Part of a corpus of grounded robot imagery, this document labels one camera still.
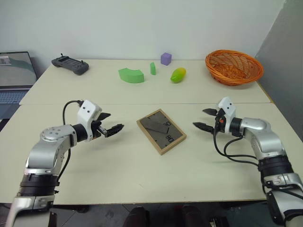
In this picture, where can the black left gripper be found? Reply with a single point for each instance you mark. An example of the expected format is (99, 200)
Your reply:
(97, 125)

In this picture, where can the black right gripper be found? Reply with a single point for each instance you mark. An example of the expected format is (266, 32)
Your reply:
(219, 125)

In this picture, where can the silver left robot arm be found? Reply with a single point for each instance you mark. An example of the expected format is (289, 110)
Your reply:
(52, 142)

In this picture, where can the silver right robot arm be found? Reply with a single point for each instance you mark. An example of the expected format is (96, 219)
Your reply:
(260, 127)

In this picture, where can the orange wicker basket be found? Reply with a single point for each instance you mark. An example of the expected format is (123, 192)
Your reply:
(234, 79)

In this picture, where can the green arch block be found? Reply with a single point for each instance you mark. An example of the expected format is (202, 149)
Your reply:
(130, 76)

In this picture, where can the green yellow toy mango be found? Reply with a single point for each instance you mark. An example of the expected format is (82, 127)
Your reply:
(178, 75)

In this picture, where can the small green block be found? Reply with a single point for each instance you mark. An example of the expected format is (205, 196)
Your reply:
(153, 69)

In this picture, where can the dark grey remote controller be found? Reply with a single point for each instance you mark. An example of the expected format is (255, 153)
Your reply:
(71, 65)

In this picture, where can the purple cube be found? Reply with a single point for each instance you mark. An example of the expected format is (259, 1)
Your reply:
(165, 59)

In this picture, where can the grey partition panel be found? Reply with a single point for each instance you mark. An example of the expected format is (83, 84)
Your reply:
(284, 59)

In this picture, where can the dark rounded shape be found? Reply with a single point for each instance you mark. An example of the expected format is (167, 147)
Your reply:
(137, 217)

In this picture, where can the grey laptop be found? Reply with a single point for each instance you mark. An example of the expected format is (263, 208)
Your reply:
(14, 71)

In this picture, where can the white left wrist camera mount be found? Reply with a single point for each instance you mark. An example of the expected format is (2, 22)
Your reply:
(88, 111)

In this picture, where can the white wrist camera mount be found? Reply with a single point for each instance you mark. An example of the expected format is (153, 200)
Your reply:
(228, 106)
(88, 111)

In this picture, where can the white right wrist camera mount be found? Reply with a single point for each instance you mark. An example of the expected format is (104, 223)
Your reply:
(228, 106)

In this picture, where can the wooden picture frame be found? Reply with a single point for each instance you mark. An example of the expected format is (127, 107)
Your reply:
(154, 132)

